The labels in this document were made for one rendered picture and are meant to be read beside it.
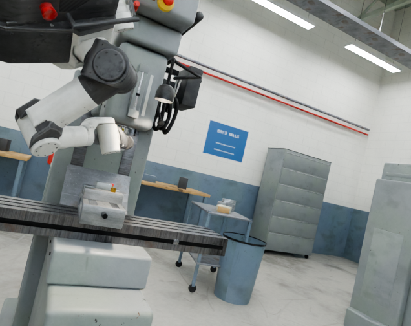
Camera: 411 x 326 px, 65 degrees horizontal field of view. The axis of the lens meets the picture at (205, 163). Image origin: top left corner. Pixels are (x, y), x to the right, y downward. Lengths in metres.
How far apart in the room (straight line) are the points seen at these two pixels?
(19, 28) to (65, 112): 0.21
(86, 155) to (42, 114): 0.85
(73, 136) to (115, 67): 0.31
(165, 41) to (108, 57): 0.55
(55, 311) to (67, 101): 0.58
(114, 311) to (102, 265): 0.18
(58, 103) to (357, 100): 8.07
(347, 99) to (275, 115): 2.08
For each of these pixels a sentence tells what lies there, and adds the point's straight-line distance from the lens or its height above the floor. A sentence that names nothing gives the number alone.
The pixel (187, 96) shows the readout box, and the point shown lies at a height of 1.56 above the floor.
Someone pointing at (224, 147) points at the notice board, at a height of 1.78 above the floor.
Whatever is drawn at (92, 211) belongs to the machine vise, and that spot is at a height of 0.97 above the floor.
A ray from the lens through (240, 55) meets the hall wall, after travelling 6.71.
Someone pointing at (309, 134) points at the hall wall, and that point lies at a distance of 7.57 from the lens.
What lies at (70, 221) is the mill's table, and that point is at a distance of 1.31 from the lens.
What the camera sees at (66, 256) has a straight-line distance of 1.20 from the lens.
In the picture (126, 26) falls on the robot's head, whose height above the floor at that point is 1.57.
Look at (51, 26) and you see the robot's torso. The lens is 0.91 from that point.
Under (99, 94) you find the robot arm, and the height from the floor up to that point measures 1.33.
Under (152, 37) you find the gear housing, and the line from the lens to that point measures 1.37.
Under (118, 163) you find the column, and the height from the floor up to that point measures 1.14.
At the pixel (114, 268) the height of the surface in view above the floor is 0.80.
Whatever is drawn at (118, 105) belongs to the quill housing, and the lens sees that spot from 1.33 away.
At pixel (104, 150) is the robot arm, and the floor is 1.19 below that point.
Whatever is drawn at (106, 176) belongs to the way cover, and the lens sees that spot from 1.77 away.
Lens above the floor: 1.19
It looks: 2 degrees up
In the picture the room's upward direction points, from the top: 13 degrees clockwise
